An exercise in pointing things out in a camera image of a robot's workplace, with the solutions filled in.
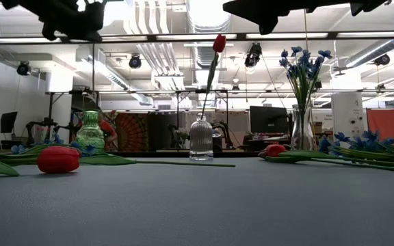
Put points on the person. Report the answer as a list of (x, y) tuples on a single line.
[(107, 131)]

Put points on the large black monitor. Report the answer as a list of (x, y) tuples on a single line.
[(269, 119)]

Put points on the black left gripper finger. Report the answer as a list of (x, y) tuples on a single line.
[(85, 36), (50, 30)]

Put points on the white pillar cabinet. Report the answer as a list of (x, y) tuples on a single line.
[(347, 116)]

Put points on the white flower bouquet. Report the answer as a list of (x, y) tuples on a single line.
[(182, 134)]

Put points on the black background robot arm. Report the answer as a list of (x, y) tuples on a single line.
[(43, 124)]

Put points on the orange partition panel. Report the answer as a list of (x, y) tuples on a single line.
[(385, 130)]

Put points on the bright red tulip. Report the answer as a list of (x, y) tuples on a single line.
[(272, 150), (58, 159), (219, 43)]

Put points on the black cup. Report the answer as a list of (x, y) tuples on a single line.
[(217, 141)]

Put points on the green glass vase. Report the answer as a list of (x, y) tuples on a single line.
[(91, 135)]

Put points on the black hanging spotlight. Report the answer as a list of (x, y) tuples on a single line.
[(23, 68), (253, 56), (382, 59), (135, 61)]

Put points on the orange mandala tapestry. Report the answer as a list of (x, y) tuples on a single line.
[(132, 133)]

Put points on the small black monitor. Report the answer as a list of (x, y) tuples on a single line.
[(8, 121)]

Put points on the clear tall glass vase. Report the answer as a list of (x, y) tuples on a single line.
[(308, 136)]

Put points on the wide silver air duct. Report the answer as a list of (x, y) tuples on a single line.
[(204, 56)]

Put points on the slim silver air duct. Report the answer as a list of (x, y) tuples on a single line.
[(361, 58)]

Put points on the black crossbar with light strips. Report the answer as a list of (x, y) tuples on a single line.
[(152, 37)]

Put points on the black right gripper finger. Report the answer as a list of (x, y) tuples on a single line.
[(241, 7)]

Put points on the black table frame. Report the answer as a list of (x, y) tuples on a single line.
[(169, 154)]

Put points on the clear ribbed glass vase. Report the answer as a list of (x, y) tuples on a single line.
[(201, 140)]

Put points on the blue-grey table mat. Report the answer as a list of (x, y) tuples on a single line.
[(197, 205)]

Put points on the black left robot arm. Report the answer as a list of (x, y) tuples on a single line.
[(5, 2)]

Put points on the blue flower bunch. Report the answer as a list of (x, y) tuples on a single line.
[(18, 149), (368, 141), (303, 85)]

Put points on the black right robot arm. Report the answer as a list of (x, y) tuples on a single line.
[(368, 5)]

